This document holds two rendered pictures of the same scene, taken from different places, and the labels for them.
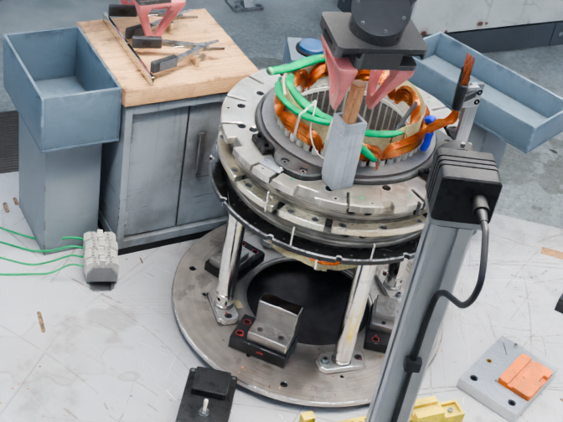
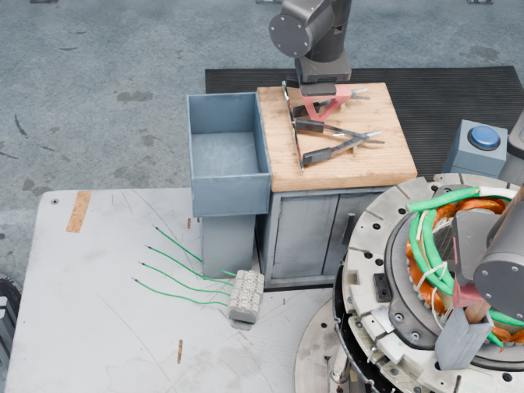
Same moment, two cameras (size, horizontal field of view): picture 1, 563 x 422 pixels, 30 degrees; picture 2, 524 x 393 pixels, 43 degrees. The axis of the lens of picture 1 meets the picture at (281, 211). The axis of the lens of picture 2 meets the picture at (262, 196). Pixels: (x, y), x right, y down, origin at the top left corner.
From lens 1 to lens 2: 62 cm
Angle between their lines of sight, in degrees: 21
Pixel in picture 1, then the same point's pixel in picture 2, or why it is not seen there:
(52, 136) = (203, 206)
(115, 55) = (278, 132)
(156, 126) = (305, 205)
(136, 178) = (285, 241)
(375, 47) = not seen: hidden behind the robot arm
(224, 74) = (379, 169)
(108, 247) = (254, 290)
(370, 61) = not seen: hidden behind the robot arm
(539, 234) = not seen: outside the picture
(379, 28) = (511, 309)
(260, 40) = (483, 31)
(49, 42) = (228, 104)
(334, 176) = (445, 360)
